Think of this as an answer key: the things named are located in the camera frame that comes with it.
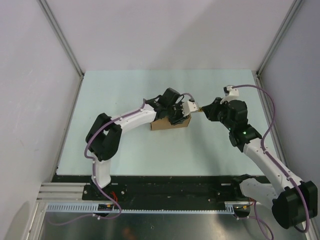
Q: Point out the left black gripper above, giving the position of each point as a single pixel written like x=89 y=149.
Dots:
x=181 y=117

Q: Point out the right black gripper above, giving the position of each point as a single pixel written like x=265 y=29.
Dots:
x=210 y=110

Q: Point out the brown cardboard express box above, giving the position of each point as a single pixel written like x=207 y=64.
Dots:
x=164 y=124

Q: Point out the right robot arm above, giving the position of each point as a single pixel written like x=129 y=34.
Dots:
x=291 y=200

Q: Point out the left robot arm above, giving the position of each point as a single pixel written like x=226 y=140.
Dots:
x=104 y=136

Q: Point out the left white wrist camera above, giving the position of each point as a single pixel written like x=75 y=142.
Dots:
x=189 y=107

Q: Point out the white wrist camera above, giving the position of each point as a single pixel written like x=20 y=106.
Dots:
x=189 y=107
x=231 y=93

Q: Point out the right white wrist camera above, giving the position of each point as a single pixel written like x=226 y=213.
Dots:
x=231 y=93

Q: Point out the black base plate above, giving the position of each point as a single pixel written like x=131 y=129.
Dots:
x=169 y=192

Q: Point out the white slotted cable duct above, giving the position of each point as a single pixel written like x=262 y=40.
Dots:
x=101 y=208

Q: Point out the right aluminium frame post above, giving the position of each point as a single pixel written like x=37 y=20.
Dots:
x=280 y=34

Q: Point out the aluminium frame post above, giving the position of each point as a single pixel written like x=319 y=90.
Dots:
x=55 y=26
x=280 y=34

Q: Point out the aluminium front rail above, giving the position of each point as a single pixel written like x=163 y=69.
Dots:
x=60 y=192

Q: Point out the left aluminium frame post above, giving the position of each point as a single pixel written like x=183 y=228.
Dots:
x=55 y=26

